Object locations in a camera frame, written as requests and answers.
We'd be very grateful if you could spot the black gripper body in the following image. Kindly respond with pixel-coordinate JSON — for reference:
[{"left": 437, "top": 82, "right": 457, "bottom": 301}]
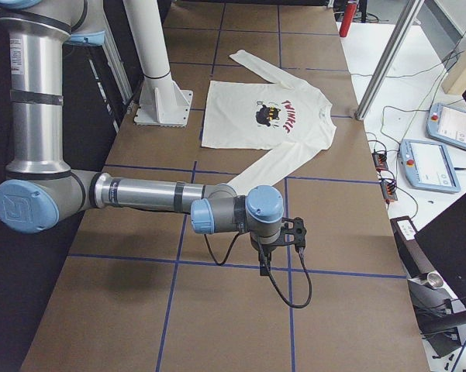
[{"left": 250, "top": 233, "right": 278, "bottom": 259}]

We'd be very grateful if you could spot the cream long sleeve shirt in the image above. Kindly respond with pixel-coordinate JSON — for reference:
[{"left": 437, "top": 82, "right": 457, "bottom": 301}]
[{"left": 202, "top": 50, "right": 337, "bottom": 195}]

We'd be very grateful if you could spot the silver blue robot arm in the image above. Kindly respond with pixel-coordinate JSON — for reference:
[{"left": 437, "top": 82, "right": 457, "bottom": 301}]
[{"left": 0, "top": 1, "right": 288, "bottom": 276}]

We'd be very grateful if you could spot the near orange black connector block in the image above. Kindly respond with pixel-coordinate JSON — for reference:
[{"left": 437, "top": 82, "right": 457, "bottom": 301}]
[{"left": 380, "top": 179, "right": 398, "bottom": 205}]

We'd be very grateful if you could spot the orange black connector block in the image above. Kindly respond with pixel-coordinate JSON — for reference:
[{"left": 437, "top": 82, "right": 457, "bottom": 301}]
[
  {"left": 371, "top": 151, "right": 389, "bottom": 172},
  {"left": 380, "top": 179, "right": 398, "bottom": 205}
]

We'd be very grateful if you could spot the far orange black connector block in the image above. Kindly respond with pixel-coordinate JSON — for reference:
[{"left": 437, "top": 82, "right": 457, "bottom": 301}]
[{"left": 371, "top": 151, "right": 389, "bottom": 172}]

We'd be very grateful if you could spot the dark box with white label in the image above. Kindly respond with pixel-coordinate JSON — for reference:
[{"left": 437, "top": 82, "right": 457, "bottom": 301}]
[{"left": 390, "top": 216, "right": 439, "bottom": 282}]

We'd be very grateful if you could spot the silver metal cup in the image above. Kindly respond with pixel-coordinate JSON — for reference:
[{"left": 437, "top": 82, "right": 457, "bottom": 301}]
[{"left": 417, "top": 271, "right": 444, "bottom": 290}]

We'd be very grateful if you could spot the white mounting pillar with base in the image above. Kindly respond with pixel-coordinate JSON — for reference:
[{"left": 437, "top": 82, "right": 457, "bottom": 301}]
[{"left": 123, "top": 0, "right": 193, "bottom": 127}]

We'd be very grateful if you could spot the near teach pendant tablet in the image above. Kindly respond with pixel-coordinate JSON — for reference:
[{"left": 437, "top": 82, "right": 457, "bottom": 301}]
[{"left": 399, "top": 139, "right": 461, "bottom": 194}]

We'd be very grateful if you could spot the teach pendant tablet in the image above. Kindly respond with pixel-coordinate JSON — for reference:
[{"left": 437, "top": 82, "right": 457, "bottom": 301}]
[
  {"left": 399, "top": 139, "right": 461, "bottom": 194},
  {"left": 426, "top": 103, "right": 466, "bottom": 150}
]

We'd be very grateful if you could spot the black monitor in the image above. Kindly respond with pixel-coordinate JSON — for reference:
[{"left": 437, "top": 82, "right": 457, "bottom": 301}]
[{"left": 416, "top": 193, "right": 466, "bottom": 306}]

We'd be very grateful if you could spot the far teach pendant tablet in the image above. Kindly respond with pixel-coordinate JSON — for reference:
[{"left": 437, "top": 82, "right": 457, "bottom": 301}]
[{"left": 426, "top": 103, "right": 466, "bottom": 150}]

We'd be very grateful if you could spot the red cylinder bottle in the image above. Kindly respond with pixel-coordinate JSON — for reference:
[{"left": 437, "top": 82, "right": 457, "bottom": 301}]
[{"left": 339, "top": 0, "right": 358, "bottom": 38}]

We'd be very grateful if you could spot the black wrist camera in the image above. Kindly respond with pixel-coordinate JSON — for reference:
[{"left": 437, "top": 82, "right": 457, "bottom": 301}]
[{"left": 280, "top": 217, "right": 307, "bottom": 253}]

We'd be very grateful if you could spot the black camera cable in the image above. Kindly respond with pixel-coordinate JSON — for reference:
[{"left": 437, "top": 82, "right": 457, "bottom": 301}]
[{"left": 203, "top": 231, "right": 313, "bottom": 310}]

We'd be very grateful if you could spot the aluminium frame post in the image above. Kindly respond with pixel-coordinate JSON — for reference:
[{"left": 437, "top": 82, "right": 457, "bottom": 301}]
[{"left": 355, "top": 0, "right": 425, "bottom": 121}]

